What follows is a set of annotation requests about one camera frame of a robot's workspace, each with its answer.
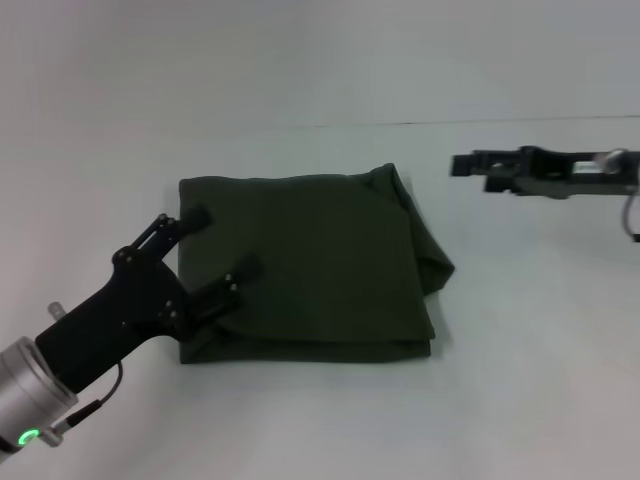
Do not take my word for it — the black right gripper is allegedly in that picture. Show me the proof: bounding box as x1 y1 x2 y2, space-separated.
451 144 640 201

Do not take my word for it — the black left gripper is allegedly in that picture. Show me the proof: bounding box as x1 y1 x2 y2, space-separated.
34 203 263 397

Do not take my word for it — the dark green shirt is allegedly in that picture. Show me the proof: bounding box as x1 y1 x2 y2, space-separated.
177 162 458 367

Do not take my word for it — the right arm cable connector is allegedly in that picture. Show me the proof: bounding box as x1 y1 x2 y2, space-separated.
621 191 640 243

